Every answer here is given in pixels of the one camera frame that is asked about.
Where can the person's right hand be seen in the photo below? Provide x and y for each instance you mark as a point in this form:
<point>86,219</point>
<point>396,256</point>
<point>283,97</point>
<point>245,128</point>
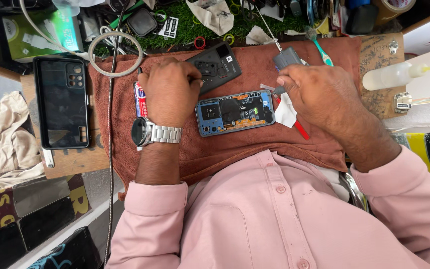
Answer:
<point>319,93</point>

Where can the person's left hand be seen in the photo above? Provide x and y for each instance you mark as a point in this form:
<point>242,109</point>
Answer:
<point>168,93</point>

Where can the person's left fingers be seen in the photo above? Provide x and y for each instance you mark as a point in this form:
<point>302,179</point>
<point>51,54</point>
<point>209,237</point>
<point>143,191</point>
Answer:
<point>170,66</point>

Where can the person's right fingers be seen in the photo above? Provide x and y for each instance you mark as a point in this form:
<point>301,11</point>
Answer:
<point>293,76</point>

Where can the clear grey applicator tube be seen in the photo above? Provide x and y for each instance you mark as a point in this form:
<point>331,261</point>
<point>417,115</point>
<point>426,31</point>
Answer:
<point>267,87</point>

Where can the black phone back cover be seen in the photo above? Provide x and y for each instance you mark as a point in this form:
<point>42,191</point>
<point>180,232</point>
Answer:
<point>218,63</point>

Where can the teal toothbrush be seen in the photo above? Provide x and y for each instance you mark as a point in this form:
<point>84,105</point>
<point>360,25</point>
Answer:
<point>323,54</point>

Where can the green artificial grass mat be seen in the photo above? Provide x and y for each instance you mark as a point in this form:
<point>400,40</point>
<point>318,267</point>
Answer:
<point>185,31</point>

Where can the small white tissue piece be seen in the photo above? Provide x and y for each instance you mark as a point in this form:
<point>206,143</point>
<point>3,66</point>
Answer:
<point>285,114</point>

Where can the white black sticker label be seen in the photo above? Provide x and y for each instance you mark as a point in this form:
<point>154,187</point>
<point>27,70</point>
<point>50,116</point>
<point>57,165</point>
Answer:
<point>168,28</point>

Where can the red white glue tube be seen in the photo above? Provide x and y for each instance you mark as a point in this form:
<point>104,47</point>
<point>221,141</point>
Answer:
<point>139,101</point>

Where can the black square pouch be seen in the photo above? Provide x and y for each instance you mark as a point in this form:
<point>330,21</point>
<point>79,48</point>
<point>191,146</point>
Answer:
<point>142,22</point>

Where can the crumpled white tissue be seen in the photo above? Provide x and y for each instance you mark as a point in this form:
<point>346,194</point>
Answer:
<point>258,36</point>

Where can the red plastic pry tool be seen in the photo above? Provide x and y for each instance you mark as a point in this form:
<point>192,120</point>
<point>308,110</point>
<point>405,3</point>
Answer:
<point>301,130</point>

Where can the crumpled white cloth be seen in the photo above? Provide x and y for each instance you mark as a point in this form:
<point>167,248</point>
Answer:
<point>211,17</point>

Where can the opened blue smartphone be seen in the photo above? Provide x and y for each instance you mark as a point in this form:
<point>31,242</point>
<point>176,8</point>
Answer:
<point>235,113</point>

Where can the silver metal wristwatch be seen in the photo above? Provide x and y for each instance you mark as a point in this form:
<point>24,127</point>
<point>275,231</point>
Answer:
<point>151,132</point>

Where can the scribbled wooden board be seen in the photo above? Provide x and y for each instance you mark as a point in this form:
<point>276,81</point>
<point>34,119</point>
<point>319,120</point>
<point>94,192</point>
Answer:
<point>377,59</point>

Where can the brown towel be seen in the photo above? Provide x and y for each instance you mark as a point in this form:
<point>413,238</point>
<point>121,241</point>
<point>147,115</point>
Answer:
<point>245,149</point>

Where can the black zip pouch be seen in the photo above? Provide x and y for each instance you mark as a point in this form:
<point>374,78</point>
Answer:
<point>362,20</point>

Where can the white squeeze bottle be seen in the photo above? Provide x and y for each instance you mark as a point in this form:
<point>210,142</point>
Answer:
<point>390,76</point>

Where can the flexible metal gooseneck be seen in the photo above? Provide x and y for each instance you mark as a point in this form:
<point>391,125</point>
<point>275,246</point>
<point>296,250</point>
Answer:
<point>110,149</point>

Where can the metal clasp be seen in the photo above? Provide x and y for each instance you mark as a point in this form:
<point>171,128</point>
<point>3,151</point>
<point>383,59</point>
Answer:
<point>402,102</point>

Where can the brown packing tape roll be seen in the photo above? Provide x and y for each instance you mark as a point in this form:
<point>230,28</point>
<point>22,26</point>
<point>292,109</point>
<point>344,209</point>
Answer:
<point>386,11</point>

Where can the black phone case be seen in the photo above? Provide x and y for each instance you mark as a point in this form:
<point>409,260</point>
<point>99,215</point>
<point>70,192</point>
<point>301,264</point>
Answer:
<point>61,102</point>

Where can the green charger box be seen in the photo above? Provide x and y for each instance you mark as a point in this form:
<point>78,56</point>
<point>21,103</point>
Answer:
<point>47,37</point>

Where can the pink button shirt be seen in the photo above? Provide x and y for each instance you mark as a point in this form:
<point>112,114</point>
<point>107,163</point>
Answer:
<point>274,216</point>

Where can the small white plastic tool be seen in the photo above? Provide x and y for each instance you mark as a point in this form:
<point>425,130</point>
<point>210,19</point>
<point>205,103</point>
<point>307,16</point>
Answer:
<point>48,158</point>

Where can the beige cloth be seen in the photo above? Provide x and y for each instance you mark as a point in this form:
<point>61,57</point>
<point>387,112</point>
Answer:
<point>6,149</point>

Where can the heap of dark display boxes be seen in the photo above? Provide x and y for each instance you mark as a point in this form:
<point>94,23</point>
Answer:
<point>24,220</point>

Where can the small metal bracket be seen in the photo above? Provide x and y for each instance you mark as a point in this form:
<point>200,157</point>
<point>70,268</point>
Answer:
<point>393,47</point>

